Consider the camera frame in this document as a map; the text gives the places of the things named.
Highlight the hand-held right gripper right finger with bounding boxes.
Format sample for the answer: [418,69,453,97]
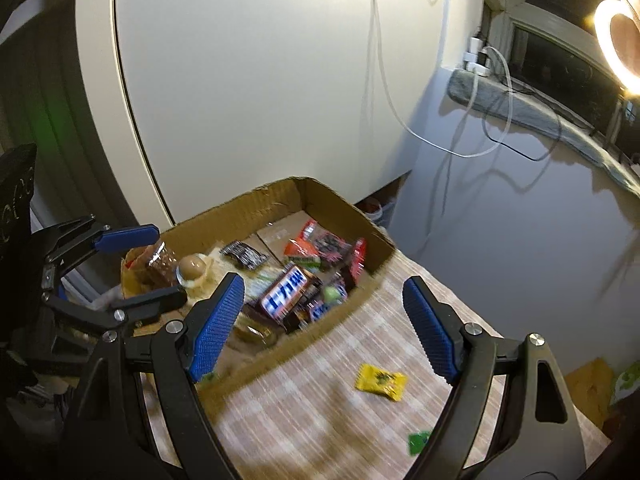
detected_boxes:
[402,275,587,480]

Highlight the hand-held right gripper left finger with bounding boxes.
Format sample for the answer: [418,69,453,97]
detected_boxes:
[57,272,246,480]

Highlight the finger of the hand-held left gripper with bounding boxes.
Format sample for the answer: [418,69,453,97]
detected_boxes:
[30,214,161,292]
[42,287,188,342]

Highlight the clear packet of brown snacks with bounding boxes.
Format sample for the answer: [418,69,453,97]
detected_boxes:
[127,240,181,288]

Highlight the chocolate egg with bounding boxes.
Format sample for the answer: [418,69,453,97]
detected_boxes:
[176,254,211,288]

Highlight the sliced bread packet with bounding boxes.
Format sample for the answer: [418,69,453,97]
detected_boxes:
[172,245,286,311]

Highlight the yellow candy packet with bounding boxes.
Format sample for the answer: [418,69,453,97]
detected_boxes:
[355,364,408,402]

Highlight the blue and orange chocolate bar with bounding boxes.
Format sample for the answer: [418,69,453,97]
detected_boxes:
[257,265,321,321]

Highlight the dark chocolate bar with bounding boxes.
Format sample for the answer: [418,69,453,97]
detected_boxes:
[220,241,270,272]

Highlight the cardboard box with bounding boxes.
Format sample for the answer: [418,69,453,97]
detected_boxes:
[120,176,397,413]

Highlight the small blue chocolate bar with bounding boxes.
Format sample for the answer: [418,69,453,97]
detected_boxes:
[305,300,337,322]

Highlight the orange and green snack packet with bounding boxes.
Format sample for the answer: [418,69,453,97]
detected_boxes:
[283,237,323,270]

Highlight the green candy packet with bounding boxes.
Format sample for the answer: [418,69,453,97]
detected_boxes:
[407,430,432,457]

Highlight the red and dark snack packet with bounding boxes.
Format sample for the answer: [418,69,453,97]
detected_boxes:
[299,219,368,286]

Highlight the checked tablecloth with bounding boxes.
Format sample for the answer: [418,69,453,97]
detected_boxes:
[135,250,613,480]

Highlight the white bowl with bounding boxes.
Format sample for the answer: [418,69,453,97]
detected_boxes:
[357,199,383,226]

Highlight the wooden stool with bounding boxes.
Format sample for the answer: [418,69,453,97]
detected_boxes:
[564,357,616,411]

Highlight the grey ribbed panel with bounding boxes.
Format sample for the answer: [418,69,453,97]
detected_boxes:
[0,0,173,306]

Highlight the white cabinet door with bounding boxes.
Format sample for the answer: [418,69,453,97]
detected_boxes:
[75,0,448,228]

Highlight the green and white packet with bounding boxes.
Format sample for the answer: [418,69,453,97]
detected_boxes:
[610,367,640,406]

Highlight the grey windowsill cloth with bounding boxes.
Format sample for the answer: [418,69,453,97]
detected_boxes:
[447,69,640,188]

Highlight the white power adapters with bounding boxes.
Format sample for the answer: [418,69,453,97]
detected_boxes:
[462,35,493,77]

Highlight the white cable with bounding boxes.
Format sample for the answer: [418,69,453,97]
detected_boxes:
[369,0,513,159]

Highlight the black cable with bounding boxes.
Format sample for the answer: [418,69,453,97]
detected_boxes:
[482,85,561,162]

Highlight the window frame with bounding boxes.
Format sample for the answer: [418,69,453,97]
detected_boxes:
[482,0,640,161]

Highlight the ring light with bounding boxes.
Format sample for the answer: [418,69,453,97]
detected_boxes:
[594,0,640,96]

